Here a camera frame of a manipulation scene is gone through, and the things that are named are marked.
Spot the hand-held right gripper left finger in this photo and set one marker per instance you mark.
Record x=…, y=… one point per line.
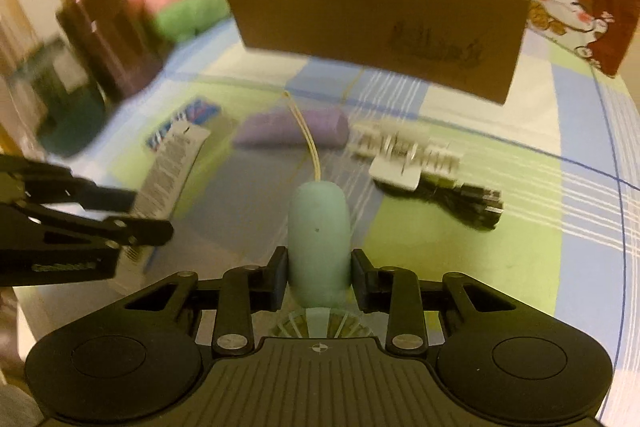
x=280, y=279

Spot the green and white ointment box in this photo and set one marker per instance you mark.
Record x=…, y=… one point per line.
x=170, y=167

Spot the clear box with blue label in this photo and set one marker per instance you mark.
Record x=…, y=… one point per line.
x=185, y=117

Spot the blue glass jar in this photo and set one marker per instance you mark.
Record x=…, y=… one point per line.
x=65, y=112

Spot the purple bottle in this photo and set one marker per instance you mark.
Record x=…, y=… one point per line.
x=280, y=129

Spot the brown cardboard box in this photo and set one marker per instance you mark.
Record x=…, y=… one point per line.
x=375, y=27

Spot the dark brown cylindrical jar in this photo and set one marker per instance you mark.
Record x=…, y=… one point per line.
x=110, y=37

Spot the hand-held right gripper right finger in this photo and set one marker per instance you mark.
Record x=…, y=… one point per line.
x=360, y=279

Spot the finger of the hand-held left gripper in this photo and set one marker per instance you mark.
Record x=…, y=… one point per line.
x=125, y=232
x=70, y=192

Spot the teal handheld fan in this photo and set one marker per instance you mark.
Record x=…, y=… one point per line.
x=320, y=237

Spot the checked bed sheet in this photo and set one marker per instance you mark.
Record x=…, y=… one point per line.
x=525, y=232

